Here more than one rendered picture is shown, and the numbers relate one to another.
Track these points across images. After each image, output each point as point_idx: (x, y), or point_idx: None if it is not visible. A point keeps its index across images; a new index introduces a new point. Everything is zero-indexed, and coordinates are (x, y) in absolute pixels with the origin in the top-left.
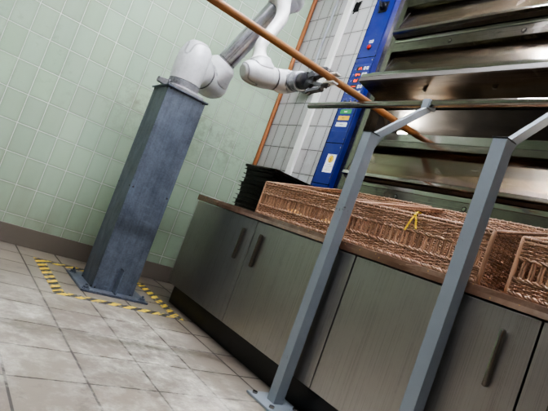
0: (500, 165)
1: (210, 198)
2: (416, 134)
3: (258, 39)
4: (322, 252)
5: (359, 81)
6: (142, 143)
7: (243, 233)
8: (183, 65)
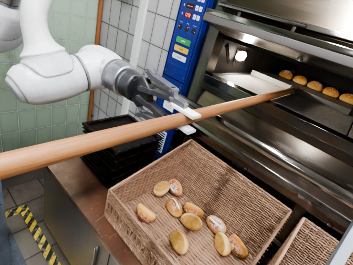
0: None
1: (54, 175)
2: (275, 107)
3: (21, 5)
4: None
5: (203, 20)
6: None
7: (96, 252)
8: None
